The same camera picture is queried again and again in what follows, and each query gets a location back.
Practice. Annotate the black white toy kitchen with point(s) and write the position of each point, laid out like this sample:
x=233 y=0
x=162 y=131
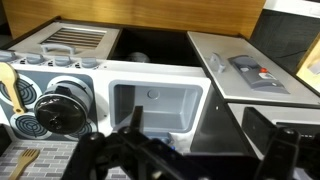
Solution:
x=103 y=76

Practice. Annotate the grey stove knob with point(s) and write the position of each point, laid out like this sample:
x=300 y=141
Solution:
x=35 y=58
x=63 y=61
x=6 y=55
x=89 y=62

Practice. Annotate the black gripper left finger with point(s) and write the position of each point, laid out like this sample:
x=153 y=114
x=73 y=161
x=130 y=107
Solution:
x=88 y=150

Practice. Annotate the grey brick backsplash panel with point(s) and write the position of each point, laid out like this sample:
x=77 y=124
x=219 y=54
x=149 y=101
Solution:
x=53 y=160

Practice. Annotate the grey vented oven door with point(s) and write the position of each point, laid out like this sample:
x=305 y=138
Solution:
x=100 y=43

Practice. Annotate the grey round bowl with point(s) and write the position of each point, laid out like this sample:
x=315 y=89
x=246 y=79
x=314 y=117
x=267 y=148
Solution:
x=138 y=57

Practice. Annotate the wooden spatula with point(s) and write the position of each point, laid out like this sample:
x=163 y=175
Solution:
x=25 y=160
x=13 y=86

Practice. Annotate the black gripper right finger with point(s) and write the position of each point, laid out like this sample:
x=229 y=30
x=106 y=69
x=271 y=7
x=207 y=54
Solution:
x=280 y=150

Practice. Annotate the small pot with black lid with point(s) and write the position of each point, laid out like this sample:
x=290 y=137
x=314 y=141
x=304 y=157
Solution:
x=60 y=110

